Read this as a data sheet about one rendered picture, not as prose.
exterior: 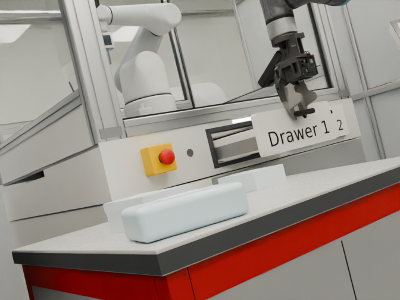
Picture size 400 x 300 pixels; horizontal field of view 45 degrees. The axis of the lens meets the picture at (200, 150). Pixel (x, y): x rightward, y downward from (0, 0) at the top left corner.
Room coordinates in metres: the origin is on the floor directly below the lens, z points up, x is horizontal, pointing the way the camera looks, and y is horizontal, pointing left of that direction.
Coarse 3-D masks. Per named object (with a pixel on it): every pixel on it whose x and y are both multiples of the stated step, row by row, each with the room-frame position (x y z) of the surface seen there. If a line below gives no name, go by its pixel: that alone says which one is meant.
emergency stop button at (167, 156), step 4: (164, 152) 1.17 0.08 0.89; (168, 152) 1.17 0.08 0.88; (172, 152) 1.18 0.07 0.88; (160, 156) 1.17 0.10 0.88; (164, 156) 1.16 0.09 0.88; (168, 156) 1.17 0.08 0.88; (172, 156) 1.18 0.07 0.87; (164, 160) 1.16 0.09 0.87; (168, 160) 1.17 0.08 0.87; (172, 160) 1.17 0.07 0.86; (168, 164) 1.17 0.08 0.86
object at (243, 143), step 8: (232, 136) 1.29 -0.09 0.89; (240, 136) 1.26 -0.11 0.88; (248, 136) 1.24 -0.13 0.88; (216, 144) 1.34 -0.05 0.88; (224, 144) 1.32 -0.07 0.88; (232, 144) 1.29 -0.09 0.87; (240, 144) 1.26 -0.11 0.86; (248, 144) 1.24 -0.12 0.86; (256, 144) 1.22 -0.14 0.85; (216, 152) 1.35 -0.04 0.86; (224, 152) 1.32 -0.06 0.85; (232, 152) 1.29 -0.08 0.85; (240, 152) 1.27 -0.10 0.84; (248, 152) 1.25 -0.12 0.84; (256, 152) 1.23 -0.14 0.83
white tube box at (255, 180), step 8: (264, 168) 0.98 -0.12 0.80; (272, 168) 0.99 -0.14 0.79; (280, 168) 1.01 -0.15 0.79; (232, 176) 1.02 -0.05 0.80; (240, 176) 1.00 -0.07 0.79; (248, 176) 0.98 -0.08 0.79; (256, 176) 0.97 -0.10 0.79; (264, 176) 0.98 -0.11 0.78; (272, 176) 0.99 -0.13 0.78; (280, 176) 1.00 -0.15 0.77; (248, 184) 0.98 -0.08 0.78; (256, 184) 0.97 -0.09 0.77; (264, 184) 0.98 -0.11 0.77; (272, 184) 0.99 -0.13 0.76
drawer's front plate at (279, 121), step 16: (272, 112) 1.21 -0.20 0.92; (288, 112) 1.25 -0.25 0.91; (320, 112) 1.32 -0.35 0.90; (256, 128) 1.18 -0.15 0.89; (272, 128) 1.21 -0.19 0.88; (288, 128) 1.24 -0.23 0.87; (304, 128) 1.28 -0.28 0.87; (320, 128) 1.31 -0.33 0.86; (288, 144) 1.23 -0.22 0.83; (304, 144) 1.27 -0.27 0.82
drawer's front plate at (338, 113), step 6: (330, 108) 1.65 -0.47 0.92; (336, 108) 1.67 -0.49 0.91; (342, 108) 1.69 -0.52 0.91; (336, 114) 1.66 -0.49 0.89; (342, 114) 1.68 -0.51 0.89; (336, 120) 1.66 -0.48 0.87; (342, 120) 1.68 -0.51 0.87; (336, 126) 1.65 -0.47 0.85; (342, 126) 1.67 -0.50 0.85; (336, 132) 1.65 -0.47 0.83; (342, 132) 1.67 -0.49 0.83; (348, 132) 1.69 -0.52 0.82
